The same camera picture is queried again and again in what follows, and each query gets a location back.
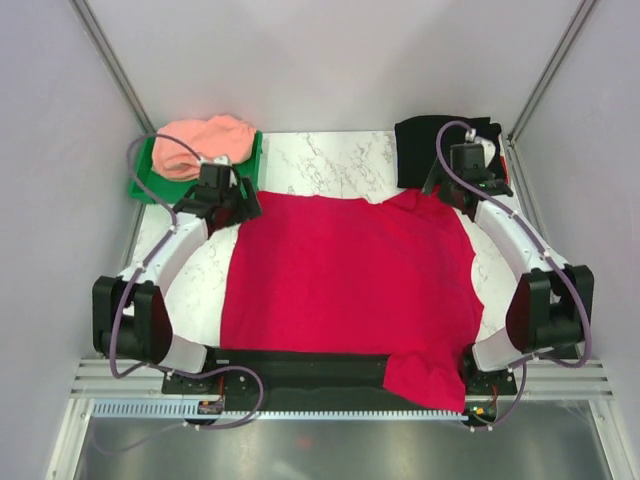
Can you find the grey slotted cable duct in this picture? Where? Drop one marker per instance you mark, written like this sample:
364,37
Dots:
200,410

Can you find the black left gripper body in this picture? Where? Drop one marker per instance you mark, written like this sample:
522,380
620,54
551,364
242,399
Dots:
234,202

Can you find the right aluminium frame post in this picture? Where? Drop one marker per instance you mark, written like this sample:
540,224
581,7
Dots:
560,53

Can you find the aluminium frame post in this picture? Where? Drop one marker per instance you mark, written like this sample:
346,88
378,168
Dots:
560,53
98,37

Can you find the green plastic tray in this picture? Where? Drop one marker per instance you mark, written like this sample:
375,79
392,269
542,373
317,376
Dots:
172,191

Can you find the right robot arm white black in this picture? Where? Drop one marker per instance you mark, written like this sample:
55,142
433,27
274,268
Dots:
551,305

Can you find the salmon pink t shirt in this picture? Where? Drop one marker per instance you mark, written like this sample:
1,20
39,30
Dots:
181,143

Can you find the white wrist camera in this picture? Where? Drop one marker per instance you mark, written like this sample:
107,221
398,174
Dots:
490,149
222,160

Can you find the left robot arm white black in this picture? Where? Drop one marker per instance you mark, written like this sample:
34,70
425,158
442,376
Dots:
131,325

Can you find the crimson red t shirt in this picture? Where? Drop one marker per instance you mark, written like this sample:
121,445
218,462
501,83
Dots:
324,275

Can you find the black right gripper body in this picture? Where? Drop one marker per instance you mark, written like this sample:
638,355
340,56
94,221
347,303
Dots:
447,188

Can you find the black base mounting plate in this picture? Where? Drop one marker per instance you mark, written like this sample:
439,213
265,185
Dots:
302,381

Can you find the folded red t shirt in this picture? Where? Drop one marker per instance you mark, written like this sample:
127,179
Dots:
505,167

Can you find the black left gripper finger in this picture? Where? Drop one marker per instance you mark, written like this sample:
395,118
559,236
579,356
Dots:
252,204
189,203

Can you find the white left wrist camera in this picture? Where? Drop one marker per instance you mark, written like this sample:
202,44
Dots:
222,160

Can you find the left aluminium frame post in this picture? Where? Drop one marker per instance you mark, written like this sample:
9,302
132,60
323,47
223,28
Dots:
98,37

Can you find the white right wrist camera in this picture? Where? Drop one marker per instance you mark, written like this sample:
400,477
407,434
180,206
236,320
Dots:
490,149

